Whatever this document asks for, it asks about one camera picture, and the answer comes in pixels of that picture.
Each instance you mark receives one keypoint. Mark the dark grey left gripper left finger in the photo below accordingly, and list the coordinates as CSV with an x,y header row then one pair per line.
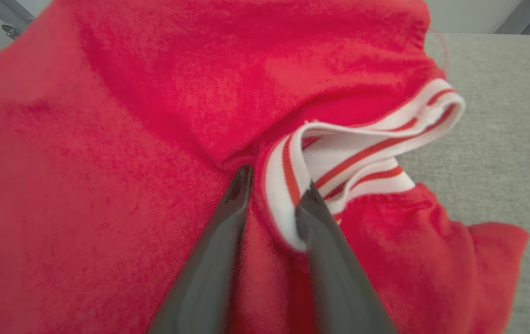
x,y
209,269

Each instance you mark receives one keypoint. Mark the grey metal cart frame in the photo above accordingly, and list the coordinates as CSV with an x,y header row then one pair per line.
x,y
5,9

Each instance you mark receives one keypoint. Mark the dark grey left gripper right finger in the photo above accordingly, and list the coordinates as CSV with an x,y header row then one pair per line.
x,y
334,278

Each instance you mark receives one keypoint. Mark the red Bulls shirt white sleeves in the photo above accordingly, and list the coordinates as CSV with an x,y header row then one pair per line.
x,y
107,139

